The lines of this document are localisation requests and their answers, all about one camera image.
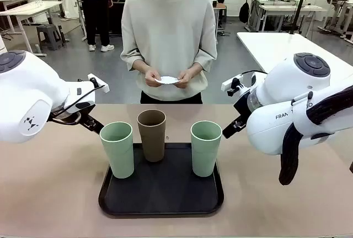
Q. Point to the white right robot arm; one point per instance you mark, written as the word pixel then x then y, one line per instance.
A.
pixel 289 78

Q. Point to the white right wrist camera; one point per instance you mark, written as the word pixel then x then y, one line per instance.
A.
pixel 230 83

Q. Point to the white background workbench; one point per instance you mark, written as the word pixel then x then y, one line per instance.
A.
pixel 289 8

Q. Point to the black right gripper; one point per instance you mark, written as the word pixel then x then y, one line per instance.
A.
pixel 243 108

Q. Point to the black background workbench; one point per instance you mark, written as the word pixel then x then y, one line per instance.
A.
pixel 115 14

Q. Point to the white scalloped paper coaster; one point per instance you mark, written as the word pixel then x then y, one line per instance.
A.
pixel 168 80

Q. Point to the person's right hand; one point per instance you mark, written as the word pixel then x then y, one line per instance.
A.
pixel 152 79

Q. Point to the black backpack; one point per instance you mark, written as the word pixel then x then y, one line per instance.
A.
pixel 244 11

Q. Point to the small brown-top side table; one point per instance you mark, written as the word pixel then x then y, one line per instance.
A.
pixel 220 6

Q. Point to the white desk with white legs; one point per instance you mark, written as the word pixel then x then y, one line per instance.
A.
pixel 27 7

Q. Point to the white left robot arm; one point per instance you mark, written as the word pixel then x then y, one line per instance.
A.
pixel 27 91

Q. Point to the person's left forearm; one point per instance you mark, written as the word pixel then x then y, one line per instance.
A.
pixel 194 69

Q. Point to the person in beige sweatshirt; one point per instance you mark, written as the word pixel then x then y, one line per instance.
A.
pixel 168 28

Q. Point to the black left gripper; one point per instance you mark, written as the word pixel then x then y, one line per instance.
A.
pixel 80 106

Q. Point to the large white glossy table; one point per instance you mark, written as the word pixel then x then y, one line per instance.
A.
pixel 275 44

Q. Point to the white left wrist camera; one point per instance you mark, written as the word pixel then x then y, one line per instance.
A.
pixel 99 86

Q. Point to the tall green cup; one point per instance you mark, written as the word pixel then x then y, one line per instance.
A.
pixel 118 155
pixel 204 155

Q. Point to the black plastic tray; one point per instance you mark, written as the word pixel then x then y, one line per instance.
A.
pixel 165 191

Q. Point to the grey plastic step stool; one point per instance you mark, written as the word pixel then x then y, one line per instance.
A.
pixel 49 29

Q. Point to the tall brown cup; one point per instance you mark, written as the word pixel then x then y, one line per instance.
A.
pixel 151 144

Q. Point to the person's left hand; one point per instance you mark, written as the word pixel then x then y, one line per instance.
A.
pixel 185 80

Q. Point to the person's right forearm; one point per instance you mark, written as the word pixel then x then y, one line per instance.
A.
pixel 140 66

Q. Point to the black tripod pole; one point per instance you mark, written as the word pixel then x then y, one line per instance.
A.
pixel 300 6

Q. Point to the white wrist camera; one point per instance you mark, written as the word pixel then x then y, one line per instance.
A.
pixel 99 86
pixel 230 83

